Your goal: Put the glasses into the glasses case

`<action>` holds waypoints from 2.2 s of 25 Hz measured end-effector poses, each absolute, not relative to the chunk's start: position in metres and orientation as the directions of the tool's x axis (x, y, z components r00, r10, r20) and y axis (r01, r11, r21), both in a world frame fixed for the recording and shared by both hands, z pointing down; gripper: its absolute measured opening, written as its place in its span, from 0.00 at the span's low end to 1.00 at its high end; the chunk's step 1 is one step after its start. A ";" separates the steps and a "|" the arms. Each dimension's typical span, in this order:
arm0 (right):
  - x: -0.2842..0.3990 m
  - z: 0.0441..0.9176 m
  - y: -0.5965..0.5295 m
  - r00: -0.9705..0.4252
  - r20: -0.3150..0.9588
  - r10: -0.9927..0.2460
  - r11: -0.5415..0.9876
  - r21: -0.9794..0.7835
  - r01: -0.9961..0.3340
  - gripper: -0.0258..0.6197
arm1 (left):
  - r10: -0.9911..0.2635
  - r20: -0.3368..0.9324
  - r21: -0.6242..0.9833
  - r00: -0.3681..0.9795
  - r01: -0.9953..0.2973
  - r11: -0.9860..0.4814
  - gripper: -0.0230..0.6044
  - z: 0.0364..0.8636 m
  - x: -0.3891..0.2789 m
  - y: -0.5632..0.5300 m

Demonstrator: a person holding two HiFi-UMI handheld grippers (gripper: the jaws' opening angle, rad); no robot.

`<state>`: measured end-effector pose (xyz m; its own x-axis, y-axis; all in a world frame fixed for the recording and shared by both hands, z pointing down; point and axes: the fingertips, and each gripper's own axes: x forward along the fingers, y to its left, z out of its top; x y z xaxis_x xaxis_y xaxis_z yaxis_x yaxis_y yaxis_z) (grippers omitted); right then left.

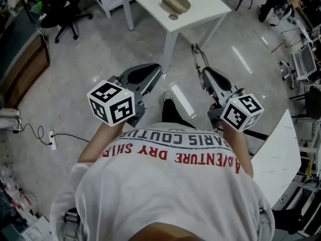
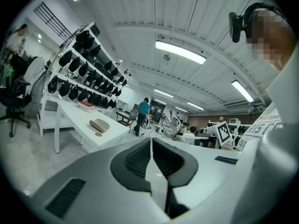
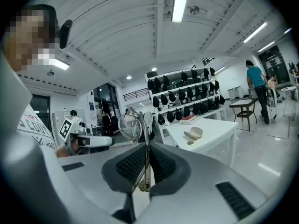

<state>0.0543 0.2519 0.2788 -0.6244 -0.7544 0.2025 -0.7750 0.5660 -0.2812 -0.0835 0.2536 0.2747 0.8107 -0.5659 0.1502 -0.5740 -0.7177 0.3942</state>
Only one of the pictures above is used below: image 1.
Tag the person's left forearm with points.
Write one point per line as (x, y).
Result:
(100, 142)

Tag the person's chin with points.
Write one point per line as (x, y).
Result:
(163, 235)

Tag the white power strip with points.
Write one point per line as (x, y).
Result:
(52, 139)

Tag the person's black trouser leg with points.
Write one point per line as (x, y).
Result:
(173, 114)

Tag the wooden counter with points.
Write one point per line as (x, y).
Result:
(22, 69)

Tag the white mesh office chair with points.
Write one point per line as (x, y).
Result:
(304, 61)

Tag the small round beige disc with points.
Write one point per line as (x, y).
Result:
(173, 16)

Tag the person's white shoe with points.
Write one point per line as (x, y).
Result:
(167, 96)

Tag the white marble table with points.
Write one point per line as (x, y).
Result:
(278, 159)

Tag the white printed t-shirt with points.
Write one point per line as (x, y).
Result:
(163, 189)

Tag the white rectangular table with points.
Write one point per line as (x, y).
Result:
(200, 9)

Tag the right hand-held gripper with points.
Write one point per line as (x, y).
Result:
(240, 112)

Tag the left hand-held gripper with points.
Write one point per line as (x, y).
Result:
(110, 102)

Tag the black office chair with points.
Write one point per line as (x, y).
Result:
(65, 11)

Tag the green plastic bag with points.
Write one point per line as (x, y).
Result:
(37, 6)

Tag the thin-framed eyeglasses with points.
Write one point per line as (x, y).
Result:
(195, 48)

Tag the beige glasses case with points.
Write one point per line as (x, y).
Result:
(179, 2)

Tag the person's right forearm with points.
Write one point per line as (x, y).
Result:
(238, 149)

